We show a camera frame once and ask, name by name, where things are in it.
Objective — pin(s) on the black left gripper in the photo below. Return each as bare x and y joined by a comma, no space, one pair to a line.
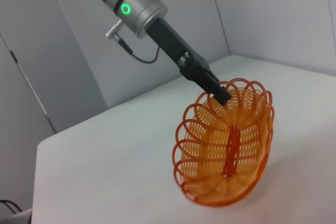
170,43

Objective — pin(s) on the orange woven plastic basket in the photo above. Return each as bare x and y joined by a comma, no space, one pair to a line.
225,150

